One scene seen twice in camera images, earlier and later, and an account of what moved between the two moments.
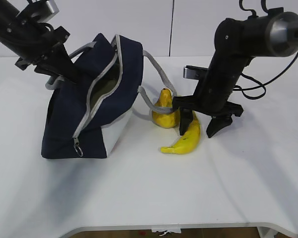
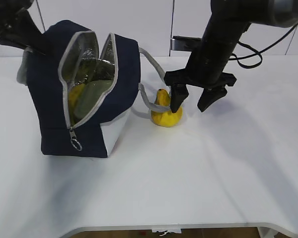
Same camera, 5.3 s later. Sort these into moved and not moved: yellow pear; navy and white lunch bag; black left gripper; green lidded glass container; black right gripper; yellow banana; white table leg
Moved: yellow banana; navy and white lunch bag; black left gripper; green lidded glass container; black right gripper
Not moved: yellow pear; white table leg
